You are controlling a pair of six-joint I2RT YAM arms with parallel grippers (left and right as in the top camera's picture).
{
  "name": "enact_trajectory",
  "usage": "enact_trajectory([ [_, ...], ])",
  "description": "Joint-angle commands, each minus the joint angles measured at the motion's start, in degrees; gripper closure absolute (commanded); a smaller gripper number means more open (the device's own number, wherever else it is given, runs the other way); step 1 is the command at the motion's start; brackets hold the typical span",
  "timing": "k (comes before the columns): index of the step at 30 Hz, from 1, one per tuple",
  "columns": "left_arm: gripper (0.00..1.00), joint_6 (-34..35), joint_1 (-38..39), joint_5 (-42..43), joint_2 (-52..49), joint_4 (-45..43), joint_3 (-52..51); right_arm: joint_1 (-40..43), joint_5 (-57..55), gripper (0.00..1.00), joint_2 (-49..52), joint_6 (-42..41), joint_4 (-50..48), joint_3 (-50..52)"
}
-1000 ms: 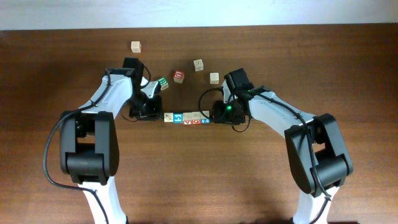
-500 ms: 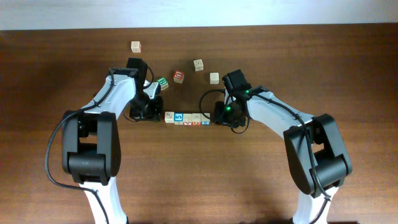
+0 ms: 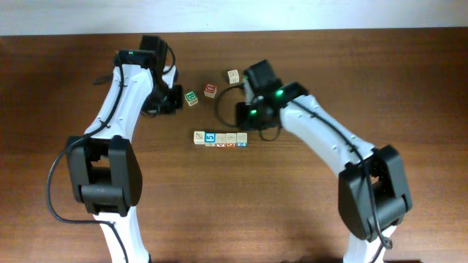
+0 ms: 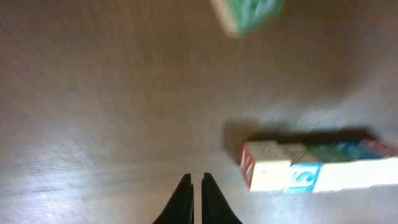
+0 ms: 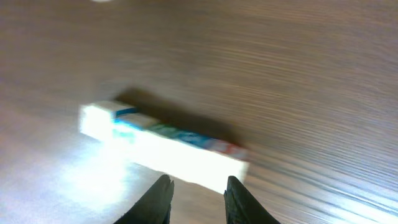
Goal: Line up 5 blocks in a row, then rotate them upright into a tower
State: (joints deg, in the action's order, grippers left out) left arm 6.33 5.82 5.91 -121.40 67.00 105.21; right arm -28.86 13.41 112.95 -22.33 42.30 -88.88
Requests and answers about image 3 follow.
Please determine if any plain wooden block row end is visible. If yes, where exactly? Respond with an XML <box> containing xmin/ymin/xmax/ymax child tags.
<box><xmin>193</xmin><ymin>131</ymin><xmax>205</xmax><ymax>145</ymax></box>

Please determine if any blue K wooden block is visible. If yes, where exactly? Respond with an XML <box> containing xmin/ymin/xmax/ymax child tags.
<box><xmin>236</xmin><ymin>132</ymin><xmax>248</xmax><ymax>147</ymax></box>

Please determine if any red I wooden block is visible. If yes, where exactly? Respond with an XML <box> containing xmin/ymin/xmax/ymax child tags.
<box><xmin>226</xmin><ymin>133</ymin><xmax>237</xmax><ymax>147</ymax></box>

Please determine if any ice cream wooden block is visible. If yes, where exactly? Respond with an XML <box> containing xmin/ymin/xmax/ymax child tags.
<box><xmin>215</xmin><ymin>133</ymin><xmax>226</xmax><ymax>148</ymax></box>

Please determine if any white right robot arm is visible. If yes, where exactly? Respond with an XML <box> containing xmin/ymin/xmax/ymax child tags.
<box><xmin>235</xmin><ymin>60</ymin><xmax>412</xmax><ymax>262</ymax></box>

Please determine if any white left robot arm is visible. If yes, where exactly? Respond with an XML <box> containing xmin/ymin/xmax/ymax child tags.
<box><xmin>65</xmin><ymin>35</ymin><xmax>183</xmax><ymax>262</ymax></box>

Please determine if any green B wooden block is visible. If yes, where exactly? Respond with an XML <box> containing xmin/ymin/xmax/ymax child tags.
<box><xmin>184</xmin><ymin>91</ymin><xmax>199</xmax><ymax>107</ymax></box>

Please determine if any green R wooden block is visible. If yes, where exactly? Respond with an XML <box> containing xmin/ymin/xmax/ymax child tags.
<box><xmin>227</xmin><ymin>69</ymin><xmax>240</xmax><ymax>84</ymax></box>

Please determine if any red U wooden block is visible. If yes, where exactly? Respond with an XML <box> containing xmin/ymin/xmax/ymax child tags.
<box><xmin>203</xmin><ymin>83</ymin><xmax>217</xmax><ymax>98</ymax></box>

